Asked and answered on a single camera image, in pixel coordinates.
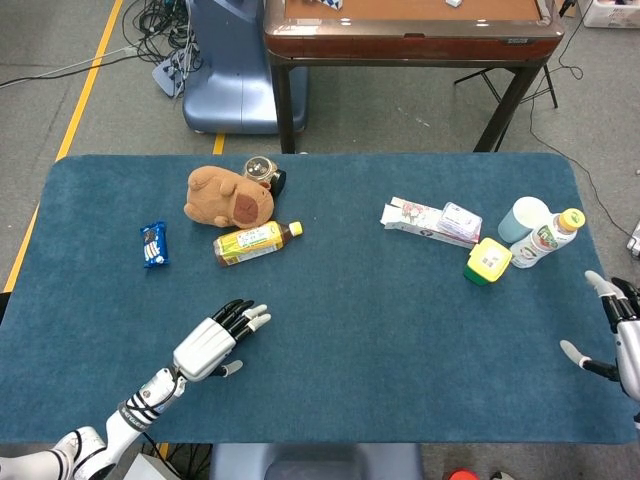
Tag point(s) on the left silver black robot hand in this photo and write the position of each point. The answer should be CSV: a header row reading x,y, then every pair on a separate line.
x,y
205,350

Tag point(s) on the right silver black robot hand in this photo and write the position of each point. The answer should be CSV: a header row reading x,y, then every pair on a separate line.
x,y
629,350

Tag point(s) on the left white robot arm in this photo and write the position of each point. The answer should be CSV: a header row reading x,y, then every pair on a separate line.
x,y
125,425

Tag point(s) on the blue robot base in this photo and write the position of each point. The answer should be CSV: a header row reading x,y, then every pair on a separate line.
x,y
225,75

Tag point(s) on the white green drink bottle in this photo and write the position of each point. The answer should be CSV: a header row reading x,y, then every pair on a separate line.
x,y
542,242

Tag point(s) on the blue felt table cover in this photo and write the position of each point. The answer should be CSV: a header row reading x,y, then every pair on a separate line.
x,y
350,325

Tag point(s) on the white pink carton box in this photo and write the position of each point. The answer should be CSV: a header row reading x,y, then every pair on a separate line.
x,y
410,217

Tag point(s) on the tea bottle yellow label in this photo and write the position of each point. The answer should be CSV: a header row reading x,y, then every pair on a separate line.
x,y
250,244

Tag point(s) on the blue cookie packet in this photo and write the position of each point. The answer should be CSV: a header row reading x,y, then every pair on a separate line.
x,y
154,246

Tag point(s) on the brown plush toy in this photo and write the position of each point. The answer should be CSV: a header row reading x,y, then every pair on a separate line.
x,y
220,197

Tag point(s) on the blue grey robot torso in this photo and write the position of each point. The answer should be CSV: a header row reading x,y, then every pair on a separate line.
x,y
320,462

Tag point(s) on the green container yellow lid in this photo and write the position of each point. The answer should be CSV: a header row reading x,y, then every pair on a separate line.
x,y
487,262

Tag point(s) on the light blue cup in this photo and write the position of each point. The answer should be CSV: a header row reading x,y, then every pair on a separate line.
x,y
517,220

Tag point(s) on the purple plastic wrapped pack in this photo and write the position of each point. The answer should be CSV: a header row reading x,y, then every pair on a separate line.
x,y
460,220

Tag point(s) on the black metal stand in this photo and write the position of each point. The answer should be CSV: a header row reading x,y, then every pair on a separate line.
x,y
550,85

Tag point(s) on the grey power strip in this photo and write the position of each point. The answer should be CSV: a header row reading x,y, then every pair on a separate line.
x,y
170,75

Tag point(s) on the white plastic basket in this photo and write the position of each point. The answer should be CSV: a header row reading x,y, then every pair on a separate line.
x,y
612,12

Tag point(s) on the brown mahjong table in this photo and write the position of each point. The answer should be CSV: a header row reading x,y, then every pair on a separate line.
x,y
410,45

